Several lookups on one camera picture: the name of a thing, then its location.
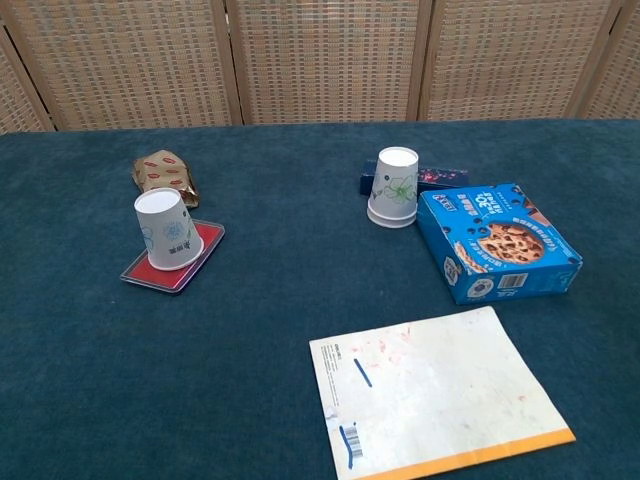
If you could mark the gold red snack packet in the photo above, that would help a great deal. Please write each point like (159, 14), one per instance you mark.
(160, 170)

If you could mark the blue cookie box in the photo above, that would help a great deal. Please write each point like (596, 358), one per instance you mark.
(505, 240)

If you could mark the dark blue small box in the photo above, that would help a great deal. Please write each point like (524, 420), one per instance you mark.
(445, 176)

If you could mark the teal table cloth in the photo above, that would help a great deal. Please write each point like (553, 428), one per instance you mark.
(275, 300)

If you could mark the red ink pad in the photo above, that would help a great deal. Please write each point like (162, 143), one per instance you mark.
(150, 276)

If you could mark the woven wooden folding screen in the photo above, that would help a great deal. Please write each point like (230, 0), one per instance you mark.
(325, 60)

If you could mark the white cup blue Chinese print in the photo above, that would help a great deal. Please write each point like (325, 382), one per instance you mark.
(165, 230)

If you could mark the white cup blue flower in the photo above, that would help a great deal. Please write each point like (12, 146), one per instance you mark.
(392, 224)

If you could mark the white cup green flower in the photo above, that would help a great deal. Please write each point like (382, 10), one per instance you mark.
(395, 185)

